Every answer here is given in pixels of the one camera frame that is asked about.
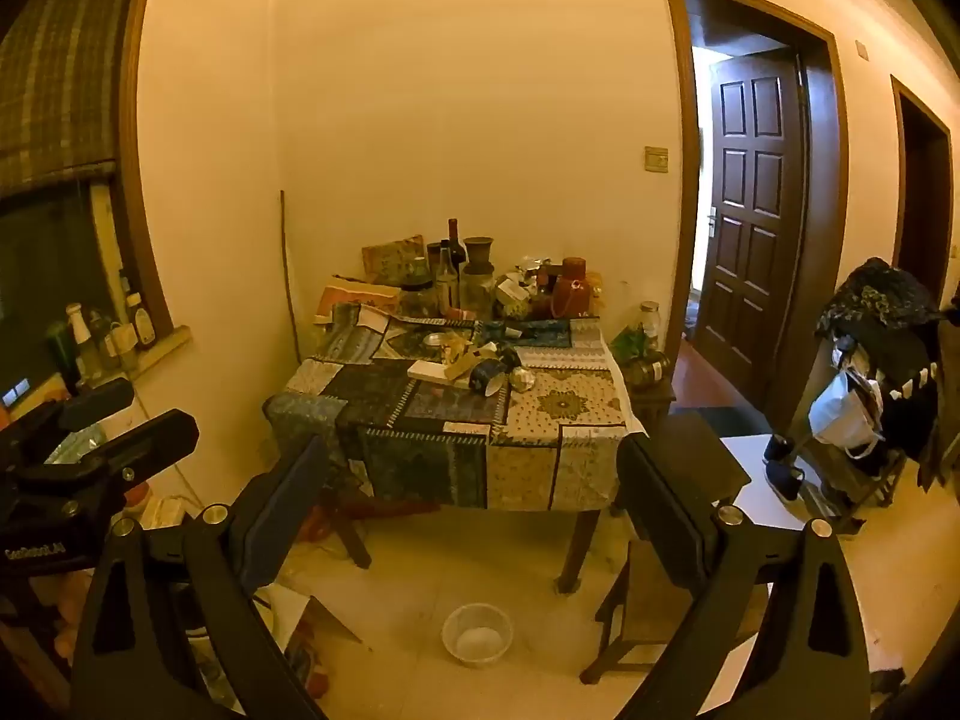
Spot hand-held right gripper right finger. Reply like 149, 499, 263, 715
615, 431, 875, 720

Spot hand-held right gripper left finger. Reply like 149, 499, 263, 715
71, 431, 331, 720

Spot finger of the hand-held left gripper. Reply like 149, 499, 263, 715
71, 409, 200, 500
58, 377, 136, 432

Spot white box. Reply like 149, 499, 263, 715
406, 360, 475, 389

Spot clear plastic waste bin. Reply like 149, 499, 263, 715
441, 603, 515, 668

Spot green yellow snack wrapper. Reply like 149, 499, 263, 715
441, 331, 485, 370

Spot green glass bottle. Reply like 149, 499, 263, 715
46, 321, 80, 391

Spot dark wooden stool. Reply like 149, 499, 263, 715
649, 411, 752, 511

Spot white capped bottle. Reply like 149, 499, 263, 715
66, 303, 102, 383

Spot labelled brown bottle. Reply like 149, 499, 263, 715
126, 292, 158, 352

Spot light wooden stool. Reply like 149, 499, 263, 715
581, 536, 773, 683

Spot white low table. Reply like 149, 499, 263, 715
720, 431, 815, 533

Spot dark round labelled jar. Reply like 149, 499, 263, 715
626, 351, 674, 391

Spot patchwork tablecloth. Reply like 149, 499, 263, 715
262, 304, 647, 512

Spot white plastic bag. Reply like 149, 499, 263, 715
808, 371, 886, 458

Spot wooden chair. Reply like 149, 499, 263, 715
795, 337, 912, 537

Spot pink floral box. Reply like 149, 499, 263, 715
315, 274, 402, 320

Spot thin wooden stick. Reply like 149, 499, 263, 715
279, 190, 302, 361

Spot red plastic jug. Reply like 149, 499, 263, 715
551, 256, 593, 318

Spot glass pickle jar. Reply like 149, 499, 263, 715
400, 274, 438, 318

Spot black garment with white marks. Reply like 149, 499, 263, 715
855, 330, 960, 492

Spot printed cardboard box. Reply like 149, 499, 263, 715
361, 234, 427, 282

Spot clear glass bottle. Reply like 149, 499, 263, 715
435, 240, 460, 312

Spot large clear glass jar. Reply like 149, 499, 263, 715
459, 266, 497, 320

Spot brown panelled wooden door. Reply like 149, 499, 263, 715
694, 52, 807, 410

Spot dark wine bottle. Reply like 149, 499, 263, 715
447, 218, 467, 308

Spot dark printed cloth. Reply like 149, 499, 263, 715
816, 256, 942, 350

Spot plaid window blind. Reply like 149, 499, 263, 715
0, 0, 147, 196

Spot brown wooden window frame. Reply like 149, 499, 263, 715
112, 0, 177, 346

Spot brown wooden door frame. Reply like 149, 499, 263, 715
661, 0, 850, 421

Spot narrow brown door frame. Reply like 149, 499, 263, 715
890, 75, 955, 301

